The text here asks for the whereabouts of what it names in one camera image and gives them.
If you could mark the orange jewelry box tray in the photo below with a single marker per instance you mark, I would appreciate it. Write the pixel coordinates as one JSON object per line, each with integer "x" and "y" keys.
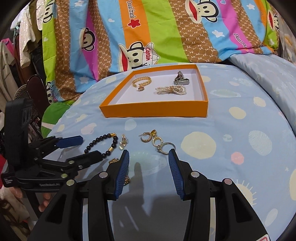
{"x": 126, "y": 101}

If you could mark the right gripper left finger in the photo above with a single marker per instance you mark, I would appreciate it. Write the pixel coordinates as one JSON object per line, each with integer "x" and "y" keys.
{"x": 105, "y": 186}

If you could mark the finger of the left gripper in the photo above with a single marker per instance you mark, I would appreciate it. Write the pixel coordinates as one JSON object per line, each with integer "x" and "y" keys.
{"x": 69, "y": 142}
{"x": 82, "y": 161}

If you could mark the hanging clothes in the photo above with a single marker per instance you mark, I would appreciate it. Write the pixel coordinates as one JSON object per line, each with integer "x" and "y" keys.
{"x": 22, "y": 55}

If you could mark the gold hoop earring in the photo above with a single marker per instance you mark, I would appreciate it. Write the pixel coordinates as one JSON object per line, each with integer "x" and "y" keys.
{"x": 148, "y": 136}

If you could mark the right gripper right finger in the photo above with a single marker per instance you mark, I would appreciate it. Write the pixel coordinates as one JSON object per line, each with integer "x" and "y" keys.
{"x": 196, "y": 188}

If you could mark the colourful monkey print duvet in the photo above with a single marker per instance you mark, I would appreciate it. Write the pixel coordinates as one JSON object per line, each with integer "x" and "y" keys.
{"x": 85, "y": 41}

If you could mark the gold ring cluster earring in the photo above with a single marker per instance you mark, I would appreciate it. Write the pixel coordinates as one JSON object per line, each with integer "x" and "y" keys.
{"x": 159, "y": 144}

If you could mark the light blue planet blanket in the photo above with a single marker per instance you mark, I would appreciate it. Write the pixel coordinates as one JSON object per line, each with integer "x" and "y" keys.
{"x": 247, "y": 136}

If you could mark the left hand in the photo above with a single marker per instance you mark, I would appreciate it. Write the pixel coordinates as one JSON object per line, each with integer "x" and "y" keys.
{"x": 43, "y": 198}

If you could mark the gold chain bangle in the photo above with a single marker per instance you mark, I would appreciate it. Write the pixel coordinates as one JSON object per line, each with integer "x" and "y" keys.
{"x": 141, "y": 82}

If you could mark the green cushion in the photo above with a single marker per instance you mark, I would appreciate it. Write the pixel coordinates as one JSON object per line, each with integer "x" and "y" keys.
{"x": 52, "y": 114}

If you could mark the gold shell drop earring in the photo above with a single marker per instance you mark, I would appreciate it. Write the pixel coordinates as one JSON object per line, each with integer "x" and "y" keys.
{"x": 123, "y": 142}

